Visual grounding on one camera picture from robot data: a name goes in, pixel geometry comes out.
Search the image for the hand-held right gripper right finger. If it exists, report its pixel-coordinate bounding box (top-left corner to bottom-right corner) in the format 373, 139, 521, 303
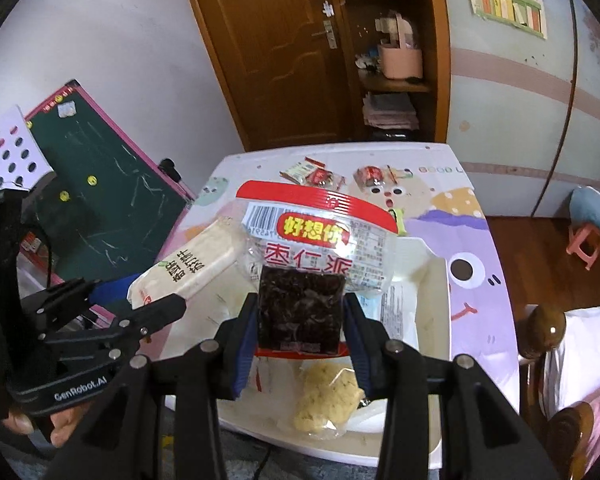
344, 292, 563, 480

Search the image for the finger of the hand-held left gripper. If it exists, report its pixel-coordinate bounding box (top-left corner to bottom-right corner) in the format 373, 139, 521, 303
42, 294, 187, 358
22, 275, 146, 323

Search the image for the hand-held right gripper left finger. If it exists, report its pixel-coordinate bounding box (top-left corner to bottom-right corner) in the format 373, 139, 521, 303
45, 292, 260, 480

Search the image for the clear bag of yellow snacks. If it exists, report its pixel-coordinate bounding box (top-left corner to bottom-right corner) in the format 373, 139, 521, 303
280, 362, 368, 436

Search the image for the cream biscuit packet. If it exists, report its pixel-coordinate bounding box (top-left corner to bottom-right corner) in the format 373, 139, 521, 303
126, 216, 248, 311

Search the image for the red clear date snack packet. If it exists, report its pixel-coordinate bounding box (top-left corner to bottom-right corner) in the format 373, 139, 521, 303
234, 180, 400, 358

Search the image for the white plastic tray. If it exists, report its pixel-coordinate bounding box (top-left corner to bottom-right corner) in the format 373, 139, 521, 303
162, 232, 453, 468

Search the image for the person's left hand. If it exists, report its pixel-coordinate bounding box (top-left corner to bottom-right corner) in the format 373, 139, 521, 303
2, 400, 98, 448

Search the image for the red white box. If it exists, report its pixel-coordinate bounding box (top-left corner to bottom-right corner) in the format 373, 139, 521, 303
20, 232, 56, 268

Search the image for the black clamp knob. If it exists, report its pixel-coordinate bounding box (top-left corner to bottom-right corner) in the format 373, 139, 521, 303
158, 158, 183, 183

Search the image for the white dotted sheet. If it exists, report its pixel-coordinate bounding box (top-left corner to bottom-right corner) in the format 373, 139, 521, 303
0, 105, 56, 196

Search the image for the small red candy packet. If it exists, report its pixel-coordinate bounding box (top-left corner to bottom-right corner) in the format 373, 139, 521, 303
310, 169, 348, 191
354, 165, 387, 188

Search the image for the small red white packet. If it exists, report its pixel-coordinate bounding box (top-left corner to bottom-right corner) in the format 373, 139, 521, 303
280, 157, 326, 184

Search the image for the white pillow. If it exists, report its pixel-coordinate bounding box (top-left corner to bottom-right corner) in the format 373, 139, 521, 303
540, 299, 600, 416

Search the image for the wooden bed footboard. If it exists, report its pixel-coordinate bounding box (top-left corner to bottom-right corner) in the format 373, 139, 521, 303
545, 402, 596, 480

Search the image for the pink plastic stool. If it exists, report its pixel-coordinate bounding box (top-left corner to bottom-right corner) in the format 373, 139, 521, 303
566, 225, 600, 271

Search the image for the stack of folded cloths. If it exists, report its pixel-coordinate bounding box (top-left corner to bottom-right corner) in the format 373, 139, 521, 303
362, 91, 421, 131

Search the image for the blue plush pillow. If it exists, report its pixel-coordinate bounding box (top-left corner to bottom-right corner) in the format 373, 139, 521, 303
569, 186, 600, 256

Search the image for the floral wardrobe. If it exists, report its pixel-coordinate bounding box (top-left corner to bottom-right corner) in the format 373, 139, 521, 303
437, 0, 600, 218

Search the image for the brown wooden door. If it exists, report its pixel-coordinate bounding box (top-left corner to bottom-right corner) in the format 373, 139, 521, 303
177, 0, 351, 153

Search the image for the pink storage basket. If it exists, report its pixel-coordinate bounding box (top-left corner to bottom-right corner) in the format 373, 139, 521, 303
377, 12, 425, 81

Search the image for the brown wooden shelf unit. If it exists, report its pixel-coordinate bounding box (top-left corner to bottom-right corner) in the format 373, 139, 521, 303
330, 0, 453, 143

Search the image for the black cable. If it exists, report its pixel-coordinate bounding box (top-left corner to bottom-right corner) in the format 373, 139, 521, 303
250, 442, 276, 480

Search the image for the green chalkboard with pink frame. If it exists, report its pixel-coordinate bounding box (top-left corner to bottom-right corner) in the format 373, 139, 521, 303
22, 79, 198, 286

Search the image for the round wooden bed post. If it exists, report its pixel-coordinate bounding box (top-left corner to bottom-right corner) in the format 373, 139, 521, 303
522, 304, 568, 361

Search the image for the metal door handle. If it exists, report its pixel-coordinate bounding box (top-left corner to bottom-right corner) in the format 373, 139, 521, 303
311, 19, 338, 50

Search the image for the wall poster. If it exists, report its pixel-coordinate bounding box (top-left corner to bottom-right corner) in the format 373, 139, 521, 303
458, 0, 549, 41

